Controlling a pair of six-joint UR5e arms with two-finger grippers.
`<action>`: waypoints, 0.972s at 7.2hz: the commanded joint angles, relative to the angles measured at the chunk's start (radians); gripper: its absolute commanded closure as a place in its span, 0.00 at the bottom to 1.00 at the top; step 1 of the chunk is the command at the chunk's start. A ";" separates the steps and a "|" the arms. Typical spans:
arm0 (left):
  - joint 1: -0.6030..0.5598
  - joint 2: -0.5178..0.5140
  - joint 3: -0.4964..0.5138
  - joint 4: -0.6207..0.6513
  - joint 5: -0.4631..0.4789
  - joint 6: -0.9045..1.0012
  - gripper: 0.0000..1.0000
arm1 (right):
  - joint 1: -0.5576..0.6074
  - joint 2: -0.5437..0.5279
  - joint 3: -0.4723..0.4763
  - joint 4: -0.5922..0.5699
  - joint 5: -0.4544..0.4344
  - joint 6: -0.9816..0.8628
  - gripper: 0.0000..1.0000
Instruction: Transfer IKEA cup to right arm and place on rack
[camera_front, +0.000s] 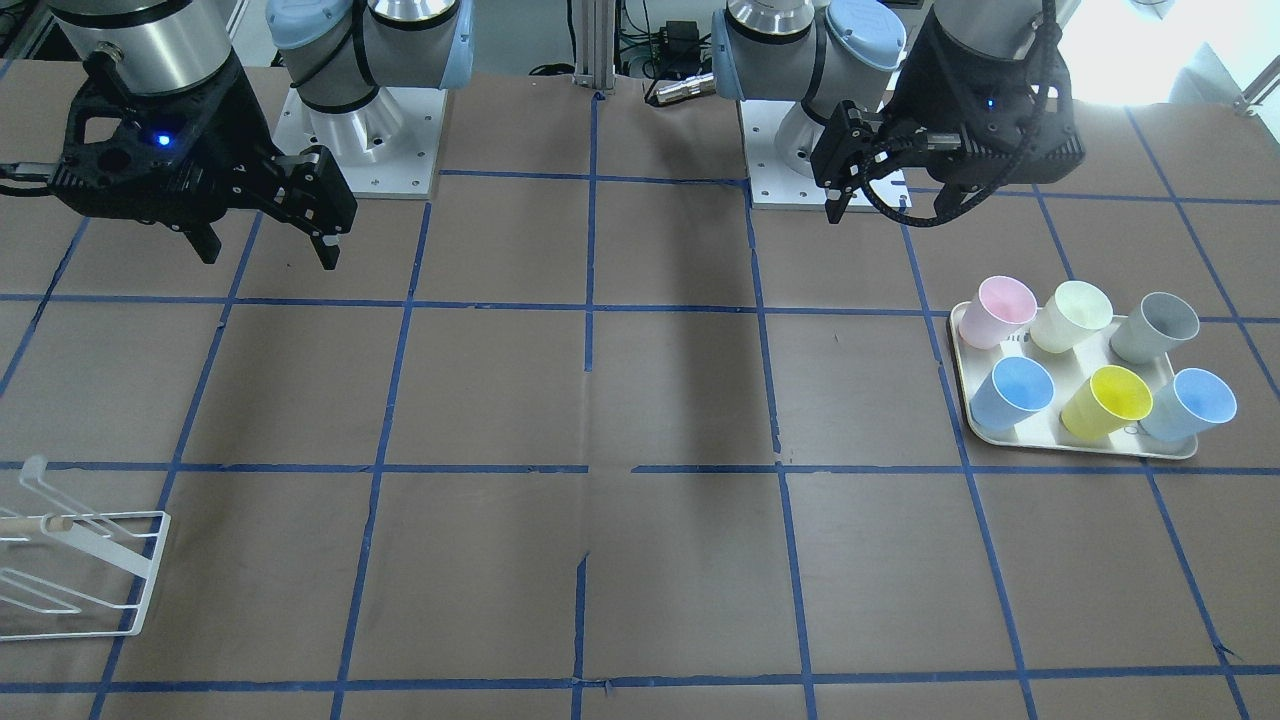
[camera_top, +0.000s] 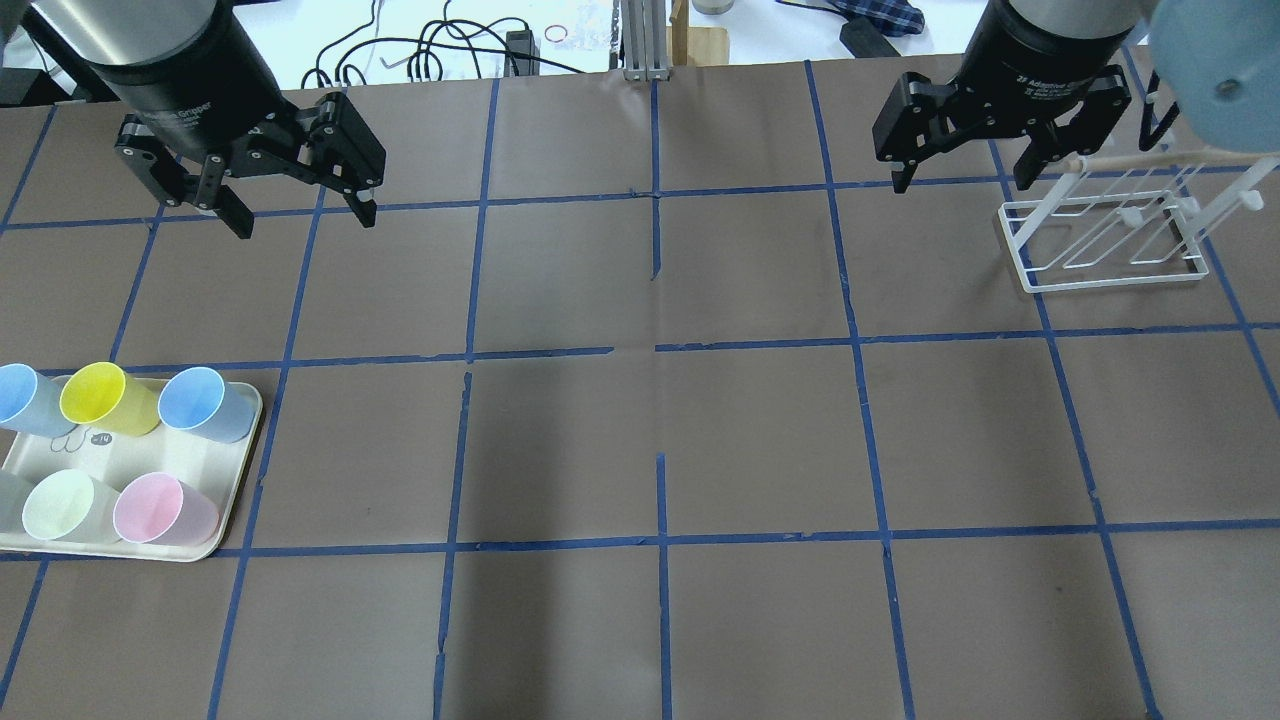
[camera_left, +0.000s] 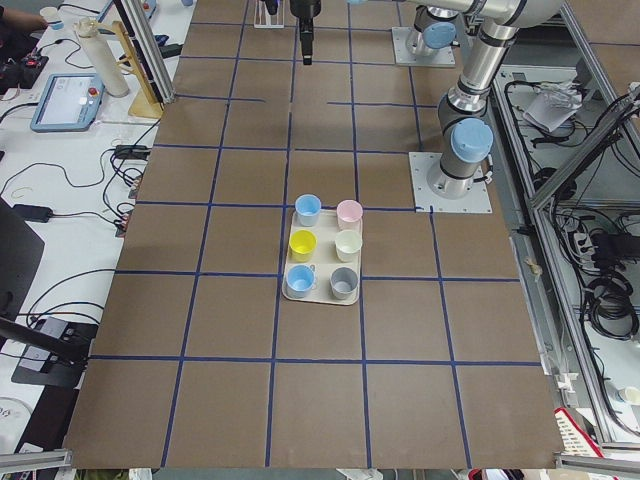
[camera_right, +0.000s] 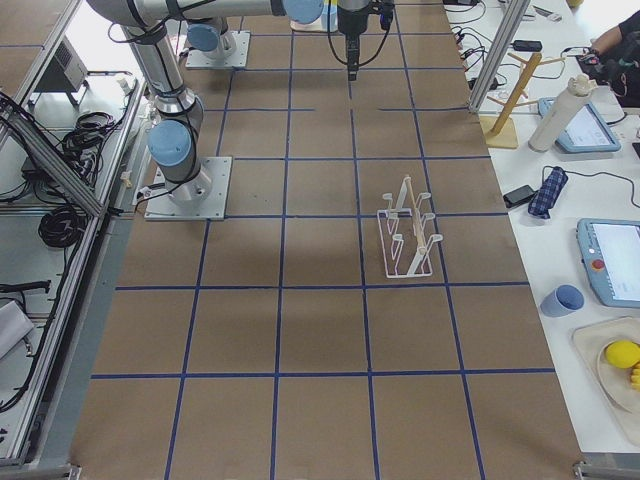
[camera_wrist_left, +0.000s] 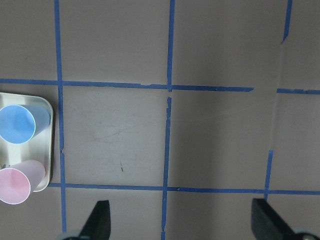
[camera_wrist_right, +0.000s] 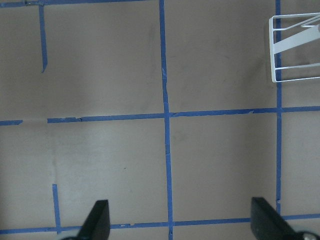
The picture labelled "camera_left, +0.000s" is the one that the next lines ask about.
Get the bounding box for arm gripper body black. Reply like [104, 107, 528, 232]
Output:
[290, 0, 321, 65]

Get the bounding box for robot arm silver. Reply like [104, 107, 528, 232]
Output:
[417, 0, 562, 200]
[289, 0, 459, 67]

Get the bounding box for white cup rack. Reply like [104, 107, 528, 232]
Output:
[254, 0, 286, 29]

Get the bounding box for pink cup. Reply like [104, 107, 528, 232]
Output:
[336, 199, 363, 231]

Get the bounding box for yellow cup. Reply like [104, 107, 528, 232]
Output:
[289, 229, 317, 263]

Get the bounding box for cream white cup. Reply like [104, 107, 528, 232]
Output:
[335, 229, 363, 262]

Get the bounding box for grey cup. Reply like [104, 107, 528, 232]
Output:
[330, 267, 359, 300]

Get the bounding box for wooden stand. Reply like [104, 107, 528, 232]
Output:
[110, 21, 163, 119]

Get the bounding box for white cylinder roll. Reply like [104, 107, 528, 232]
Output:
[74, 17, 129, 98]

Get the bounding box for black usb hub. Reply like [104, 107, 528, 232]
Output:
[114, 145, 150, 161]

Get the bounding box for blue teach pendant tablet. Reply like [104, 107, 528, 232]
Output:
[30, 73, 104, 133]

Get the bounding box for beige plastic tray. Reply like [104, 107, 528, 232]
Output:
[282, 209, 361, 306]

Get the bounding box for crumpled white paper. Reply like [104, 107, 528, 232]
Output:
[523, 81, 583, 133]

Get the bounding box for black power adapter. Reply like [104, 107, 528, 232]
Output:
[12, 204, 54, 223]

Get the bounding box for black monitor stand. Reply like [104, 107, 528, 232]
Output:
[1, 202, 98, 389]

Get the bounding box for red white box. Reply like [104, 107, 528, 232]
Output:
[554, 408, 604, 458]

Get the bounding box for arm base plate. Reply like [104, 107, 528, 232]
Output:
[391, 22, 456, 68]
[409, 152, 493, 214]

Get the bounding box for aluminium frame post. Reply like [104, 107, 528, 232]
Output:
[114, 0, 175, 104]

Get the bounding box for light blue handled cup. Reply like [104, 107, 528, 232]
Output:
[285, 264, 318, 300]

